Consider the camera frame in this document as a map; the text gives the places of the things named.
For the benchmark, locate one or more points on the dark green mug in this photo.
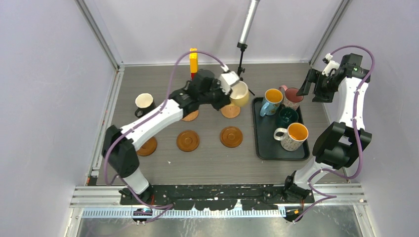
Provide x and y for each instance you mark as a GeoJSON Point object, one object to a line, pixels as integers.
{"type": "Point", "coordinates": [286, 116]}

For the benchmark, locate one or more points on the white floral mug orange inside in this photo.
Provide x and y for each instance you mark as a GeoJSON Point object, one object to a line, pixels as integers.
{"type": "Point", "coordinates": [292, 137]}

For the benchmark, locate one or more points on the pink mug maroon inside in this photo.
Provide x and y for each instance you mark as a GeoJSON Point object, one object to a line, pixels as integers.
{"type": "Point", "coordinates": [291, 99]}

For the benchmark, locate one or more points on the woven orange coaster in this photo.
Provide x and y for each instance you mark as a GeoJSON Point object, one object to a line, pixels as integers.
{"type": "Point", "coordinates": [191, 116]}
{"type": "Point", "coordinates": [230, 111]}

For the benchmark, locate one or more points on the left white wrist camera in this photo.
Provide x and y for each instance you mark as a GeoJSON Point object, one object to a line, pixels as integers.
{"type": "Point", "coordinates": [228, 79]}

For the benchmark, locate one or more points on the black mug white inside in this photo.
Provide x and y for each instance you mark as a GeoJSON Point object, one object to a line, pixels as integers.
{"type": "Point", "coordinates": [145, 103]}

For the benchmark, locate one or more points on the yellow mug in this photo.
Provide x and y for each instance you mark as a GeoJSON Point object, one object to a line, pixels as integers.
{"type": "Point", "coordinates": [240, 94]}

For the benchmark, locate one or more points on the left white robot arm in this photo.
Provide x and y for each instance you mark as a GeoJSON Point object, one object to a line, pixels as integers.
{"type": "Point", "coordinates": [121, 144]}

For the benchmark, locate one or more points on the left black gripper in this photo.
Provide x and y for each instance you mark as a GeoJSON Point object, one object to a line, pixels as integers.
{"type": "Point", "coordinates": [225, 100]}

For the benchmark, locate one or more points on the aluminium front rail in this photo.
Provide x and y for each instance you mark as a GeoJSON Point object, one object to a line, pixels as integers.
{"type": "Point", "coordinates": [104, 202]}

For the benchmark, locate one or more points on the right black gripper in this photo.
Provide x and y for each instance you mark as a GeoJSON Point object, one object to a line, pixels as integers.
{"type": "Point", "coordinates": [316, 77]}

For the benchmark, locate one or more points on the blue mug orange inside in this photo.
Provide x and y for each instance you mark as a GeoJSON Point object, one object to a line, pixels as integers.
{"type": "Point", "coordinates": [271, 102]}

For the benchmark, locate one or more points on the brown ringed coaster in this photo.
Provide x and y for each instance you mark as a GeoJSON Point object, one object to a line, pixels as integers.
{"type": "Point", "coordinates": [148, 147]}
{"type": "Point", "coordinates": [231, 136]}
{"type": "Point", "coordinates": [188, 141]}

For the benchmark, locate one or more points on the yellow red blue block tower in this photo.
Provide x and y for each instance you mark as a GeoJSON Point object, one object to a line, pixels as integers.
{"type": "Point", "coordinates": [193, 59]}

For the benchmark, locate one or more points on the brown ringed coaster front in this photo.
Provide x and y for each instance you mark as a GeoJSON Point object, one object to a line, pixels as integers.
{"type": "Point", "coordinates": [188, 141]}

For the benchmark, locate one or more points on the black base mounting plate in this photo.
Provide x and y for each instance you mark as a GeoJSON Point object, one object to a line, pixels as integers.
{"type": "Point", "coordinates": [214, 197]}

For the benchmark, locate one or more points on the black plastic tray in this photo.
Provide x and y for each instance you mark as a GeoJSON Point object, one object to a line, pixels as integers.
{"type": "Point", "coordinates": [266, 146]}

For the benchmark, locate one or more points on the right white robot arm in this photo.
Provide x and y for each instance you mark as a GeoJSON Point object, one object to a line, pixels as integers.
{"type": "Point", "coordinates": [340, 144]}

